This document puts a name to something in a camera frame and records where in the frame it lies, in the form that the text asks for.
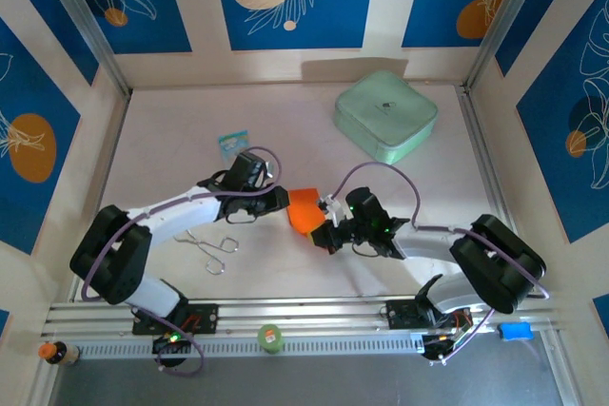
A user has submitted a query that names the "orange capped bottle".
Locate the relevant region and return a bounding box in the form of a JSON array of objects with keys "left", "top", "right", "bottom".
[{"left": 37, "top": 339, "right": 81, "bottom": 367}]

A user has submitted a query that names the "aluminium rail frame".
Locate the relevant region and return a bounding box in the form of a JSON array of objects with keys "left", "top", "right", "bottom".
[{"left": 42, "top": 291, "right": 562, "bottom": 337}]

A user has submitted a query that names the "mint green zip case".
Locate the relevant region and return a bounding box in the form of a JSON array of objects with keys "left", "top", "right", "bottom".
[{"left": 332, "top": 69, "right": 439, "bottom": 167}]

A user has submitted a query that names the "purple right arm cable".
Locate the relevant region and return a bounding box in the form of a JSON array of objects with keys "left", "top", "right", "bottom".
[{"left": 330, "top": 162, "right": 551, "bottom": 365}]

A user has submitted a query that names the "orange square paper sheet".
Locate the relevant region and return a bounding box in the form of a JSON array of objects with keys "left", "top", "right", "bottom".
[{"left": 286, "top": 186, "right": 327, "bottom": 236}]

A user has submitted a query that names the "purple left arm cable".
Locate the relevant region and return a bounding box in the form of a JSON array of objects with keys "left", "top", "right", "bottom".
[{"left": 80, "top": 145, "right": 285, "bottom": 377}]

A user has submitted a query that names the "blue box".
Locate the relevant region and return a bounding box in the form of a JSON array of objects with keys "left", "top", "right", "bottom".
[{"left": 497, "top": 322, "right": 533, "bottom": 341}]

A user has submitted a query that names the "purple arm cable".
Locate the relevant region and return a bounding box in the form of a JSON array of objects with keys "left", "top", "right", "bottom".
[
  {"left": 330, "top": 162, "right": 551, "bottom": 365},
  {"left": 80, "top": 145, "right": 285, "bottom": 377}
]

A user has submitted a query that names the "grey slotted cable duct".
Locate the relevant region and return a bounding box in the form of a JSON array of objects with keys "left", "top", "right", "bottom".
[{"left": 75, "top": 332, "right": 424, "bottom": 359}]

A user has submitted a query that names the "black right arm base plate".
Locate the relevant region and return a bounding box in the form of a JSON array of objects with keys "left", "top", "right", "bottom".
[{"left": 385, "top": 299, "right": 473, "bottom": 331}]

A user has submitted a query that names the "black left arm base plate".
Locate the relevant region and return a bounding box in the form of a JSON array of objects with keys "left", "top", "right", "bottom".
[{"left": 131, "top": 303, "right": 220, "bottom": 336}]

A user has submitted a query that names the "black controller board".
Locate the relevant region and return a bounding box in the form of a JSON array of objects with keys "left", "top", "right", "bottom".
[
  {"left": 151, "top": 333, "right": 192, "bottom": 356},
  {"left": 421, "top": 329, "right": 472, "bottom": 363}
]

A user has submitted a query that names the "aluminium corner post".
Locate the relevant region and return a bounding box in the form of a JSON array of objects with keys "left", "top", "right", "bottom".
[
  {"left": 35, "top": 0, "right": 132, "bottom": 96},
  {"left": 463, "top": 0, "right": 556, "bottom": 91}
]

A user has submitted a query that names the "aluminium side rail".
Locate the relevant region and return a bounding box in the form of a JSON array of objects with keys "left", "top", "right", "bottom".
[
  {"left": 70, "top": 91, "right": 132, "bottom": 302},
  {"left": 459, "top": 87, "right": 534, "bottom": 293}
]

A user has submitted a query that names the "green tape roll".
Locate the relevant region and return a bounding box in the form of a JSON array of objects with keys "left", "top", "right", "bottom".
[{"left": 257, "top": 323, "right": 285, "bottom": 355}]

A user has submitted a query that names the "light blue wipes packet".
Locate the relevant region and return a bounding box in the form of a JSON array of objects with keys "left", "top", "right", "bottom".
[{"left": 217, "top": 128, "right": 250, "bottom": 163}]

